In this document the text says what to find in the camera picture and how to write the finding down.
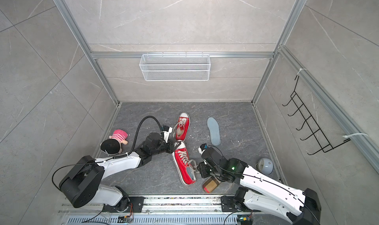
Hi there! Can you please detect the red canvas sneaker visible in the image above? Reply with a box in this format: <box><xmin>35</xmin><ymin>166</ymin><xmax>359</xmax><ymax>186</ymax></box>
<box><xmin>170</xmin><ymin>112</ymin><xmax>190</xmax><ymax>141</ymax></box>
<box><xmin>172</xmin><ymin>141</ymin><xmax>196</xmax><ymax>185</ymax></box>

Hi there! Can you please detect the light blue shoe insole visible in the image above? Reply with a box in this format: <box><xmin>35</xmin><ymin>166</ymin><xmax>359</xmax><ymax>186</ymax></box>
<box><xmin>207</xmin><ymin>117</ymin><xmax>221</xmax><ymax>146</ymax></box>

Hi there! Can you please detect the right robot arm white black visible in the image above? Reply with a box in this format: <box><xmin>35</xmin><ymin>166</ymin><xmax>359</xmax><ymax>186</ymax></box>
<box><xmin>198</xmin><ymin>144</ymin><xmax>321</xmax><ymax>225</ymax></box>

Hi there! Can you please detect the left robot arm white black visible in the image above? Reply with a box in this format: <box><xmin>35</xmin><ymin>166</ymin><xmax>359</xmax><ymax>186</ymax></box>
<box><xmin>58</xmin><ymin>133</ymin><xmax>176</xmax><ymax>212</ymax></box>

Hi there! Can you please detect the plaid beige glasses case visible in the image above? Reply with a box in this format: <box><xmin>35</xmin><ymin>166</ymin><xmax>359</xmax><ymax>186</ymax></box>
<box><xmin>202</xmin><ymin>176</ymin><xmax>221</xmax><ymax>193</ymax></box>

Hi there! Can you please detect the plush doll pink hat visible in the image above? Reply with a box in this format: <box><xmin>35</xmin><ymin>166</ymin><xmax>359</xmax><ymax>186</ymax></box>
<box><xmin>100</xmin><ymin>129</ymin><xmax>128</xmax><ymax>155</ymax></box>

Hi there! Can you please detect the small grey round object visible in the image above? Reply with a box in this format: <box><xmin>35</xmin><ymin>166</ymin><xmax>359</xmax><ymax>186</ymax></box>
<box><xmin>256</xmin><ymin>158</ymin><xmax>274</xmax><ymax>176</ymax></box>

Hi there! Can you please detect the white vented floor grille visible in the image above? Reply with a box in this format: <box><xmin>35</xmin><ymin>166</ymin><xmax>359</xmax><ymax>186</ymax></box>
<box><xmin>65</xmin><ymin>214</ymin><xmax>238</xmax><ymax>225</ymax></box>

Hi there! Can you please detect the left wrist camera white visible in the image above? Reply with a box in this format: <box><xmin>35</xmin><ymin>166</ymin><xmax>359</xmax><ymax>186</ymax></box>
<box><xmin>161</xmin><ymin>125</ymin><xmax>173</xmax><ymax>143</ymax></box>

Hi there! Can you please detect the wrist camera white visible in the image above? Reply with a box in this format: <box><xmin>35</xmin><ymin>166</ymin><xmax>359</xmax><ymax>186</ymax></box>
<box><xmin>161</xmin><ymin>125</ymin><xmax>173</xmax><ymax>143</ymax></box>
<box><xmin>198</xmin><ymin>143</ymin><xmax>208</xmax><ymax>155</ymax></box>

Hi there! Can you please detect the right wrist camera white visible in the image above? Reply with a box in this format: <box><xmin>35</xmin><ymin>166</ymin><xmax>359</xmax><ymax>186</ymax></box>
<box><xmin>198</xmin><ymin>143</ymin><xmax>208</xmax><ymax>155</ymax></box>

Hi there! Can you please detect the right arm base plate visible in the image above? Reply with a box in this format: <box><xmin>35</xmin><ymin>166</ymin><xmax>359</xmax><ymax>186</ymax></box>
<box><xmin>220</xmin><ymin>195</ymin><xmax>259</xmax><ymax>212</ymax></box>

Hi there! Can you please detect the aluminium mounting rail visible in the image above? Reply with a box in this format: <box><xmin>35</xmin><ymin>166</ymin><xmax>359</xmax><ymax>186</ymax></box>
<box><xmin>57</xmin><ymin>194</ymin><xmax>306</xmax><ymax>216</ymax></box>

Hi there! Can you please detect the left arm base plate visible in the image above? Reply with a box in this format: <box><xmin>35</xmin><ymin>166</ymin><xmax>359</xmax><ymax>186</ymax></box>
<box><xmin>103</xmin><ymin>196</ymin><xmax>145</xmax><ymax>213</ymax></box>

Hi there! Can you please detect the white wire mesh basket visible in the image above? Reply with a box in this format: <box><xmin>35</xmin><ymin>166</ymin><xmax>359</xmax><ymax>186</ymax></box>
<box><xmin>139</xmin><ymin>54</ymin><xmax>211</xmax><ymax>82</ymax></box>

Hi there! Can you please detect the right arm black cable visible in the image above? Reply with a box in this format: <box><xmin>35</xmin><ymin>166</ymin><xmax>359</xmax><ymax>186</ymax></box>
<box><xmin>207</xmin><ymin>144</ymin><xmax>322</xmax><ymax>225</ymax></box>

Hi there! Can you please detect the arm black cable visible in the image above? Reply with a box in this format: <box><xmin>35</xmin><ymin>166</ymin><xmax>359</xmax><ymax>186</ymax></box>
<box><xmin>207</xmin><ymin>144</ymin><xmax>322</xmax><ymax>225</ymax></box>
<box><xmin>51</xmin><ymin>115</ymin><xmax>163</xmax><ymax>193</ymax></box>

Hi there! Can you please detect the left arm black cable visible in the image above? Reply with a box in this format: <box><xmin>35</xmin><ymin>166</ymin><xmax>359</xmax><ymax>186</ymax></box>
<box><xmin>51</xmin><ymin>115</ymin><xmax>163</xmax><ymax>193</ymax></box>

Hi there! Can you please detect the black wall hook rack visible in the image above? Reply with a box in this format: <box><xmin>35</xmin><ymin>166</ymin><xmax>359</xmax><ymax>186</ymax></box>
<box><xmin>282</xmin><ymin>76</ymin><xmax>351</xmax><ymax>156</ymax></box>

